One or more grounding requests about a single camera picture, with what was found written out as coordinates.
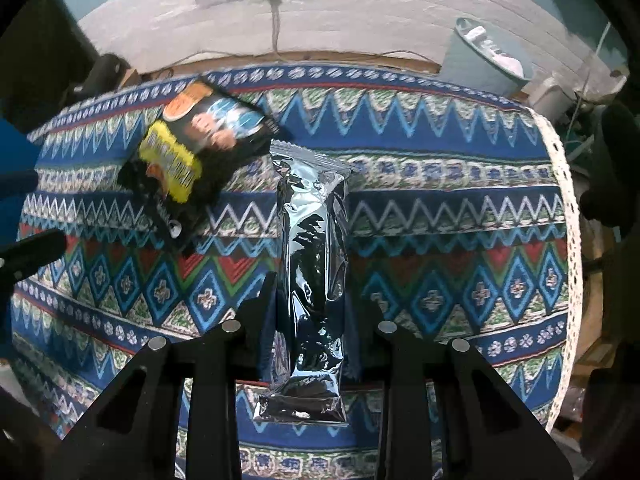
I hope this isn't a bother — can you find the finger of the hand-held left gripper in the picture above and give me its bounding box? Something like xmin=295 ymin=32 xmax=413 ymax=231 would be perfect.
xmin=0 ymin=169 xmax=40 ymax=202
xmin=0 ymin=230 xmax=68 ymax=286

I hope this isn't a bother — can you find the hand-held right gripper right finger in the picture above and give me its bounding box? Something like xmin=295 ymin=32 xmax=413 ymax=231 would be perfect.
xmin=347 ymin=290 xmax=576 ymax=480

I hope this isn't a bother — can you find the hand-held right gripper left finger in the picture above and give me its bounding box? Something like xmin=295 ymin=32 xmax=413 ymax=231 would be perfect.
xmin=60 ymin=272 xmax=278 ymax=480

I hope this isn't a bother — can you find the long silver snack packet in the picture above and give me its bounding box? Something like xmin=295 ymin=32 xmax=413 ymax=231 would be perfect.
xmin=253 ymin=140 xmax=358 ymax=426

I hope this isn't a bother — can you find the black snack bag yellow label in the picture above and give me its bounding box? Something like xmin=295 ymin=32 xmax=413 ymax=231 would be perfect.
xmin=117 ymin=77 xmax=296 ymax=256

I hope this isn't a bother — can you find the blue board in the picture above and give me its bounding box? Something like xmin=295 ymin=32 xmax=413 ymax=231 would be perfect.
xmin=0 ymin=115 xmax=41 ymax=171

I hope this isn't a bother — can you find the dark object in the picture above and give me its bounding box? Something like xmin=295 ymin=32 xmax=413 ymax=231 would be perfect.
xmin=75 ymin=52 xmax=131 ymax=98

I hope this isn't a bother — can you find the patterned blue tablecloth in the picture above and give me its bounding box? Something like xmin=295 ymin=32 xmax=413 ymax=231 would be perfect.
xmin=10 ymin=62 xmax=583 ymax=480

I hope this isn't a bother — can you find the white plastic container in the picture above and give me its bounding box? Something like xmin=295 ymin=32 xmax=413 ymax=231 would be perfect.
xmin=527 ymin=72 xmax=576 ymax=118

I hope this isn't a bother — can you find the grey wall cable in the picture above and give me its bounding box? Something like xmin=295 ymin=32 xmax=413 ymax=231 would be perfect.
xmin=264 ymin=0 xmax=285 ymax=62

